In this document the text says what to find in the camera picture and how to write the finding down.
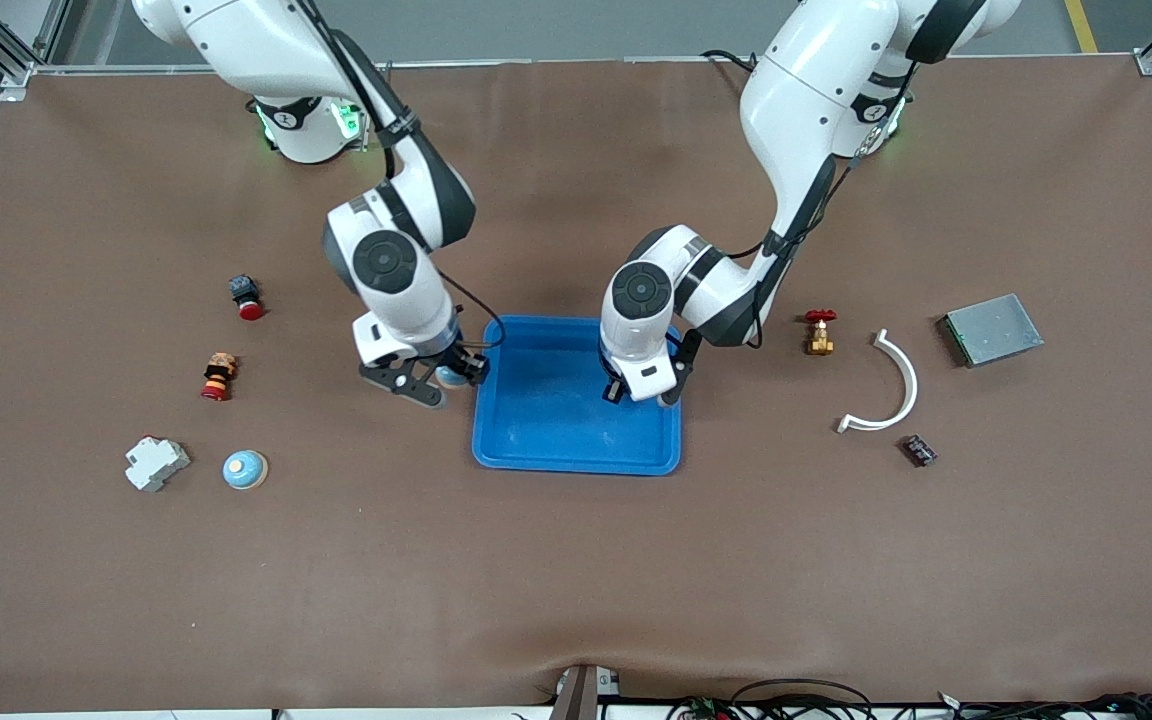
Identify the red yellow black push-button switch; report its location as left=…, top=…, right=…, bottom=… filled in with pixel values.
left=200, top=352, right=239, bottom=402

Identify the black cable loop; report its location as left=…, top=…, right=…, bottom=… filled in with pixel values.
left=731, top=678, right=877, bottom=720

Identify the grey metal box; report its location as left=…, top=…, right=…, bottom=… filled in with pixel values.
left=936, top=293, right=1045, bottom=369

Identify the white circuit breaker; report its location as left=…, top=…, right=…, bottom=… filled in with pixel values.
left=125, top=437, right=192, bottom=493

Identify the white curved plastic bracket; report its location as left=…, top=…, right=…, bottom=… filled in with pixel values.
left=837, top=329, right=920, bottom=434

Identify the blue plastic tray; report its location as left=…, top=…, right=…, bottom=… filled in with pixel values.
left=471, top=315, right=684, bottom=477

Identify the red black emergency stop button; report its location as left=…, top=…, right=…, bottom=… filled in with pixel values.
left=228, top=275, right=266, bottom=322

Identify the grey metal mounting bracket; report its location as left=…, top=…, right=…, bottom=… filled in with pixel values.
left=548, top=664, right=625, bottom=720

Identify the black cable bundle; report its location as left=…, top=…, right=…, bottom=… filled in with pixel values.
left=936, top=690, right=1152, bottom=720

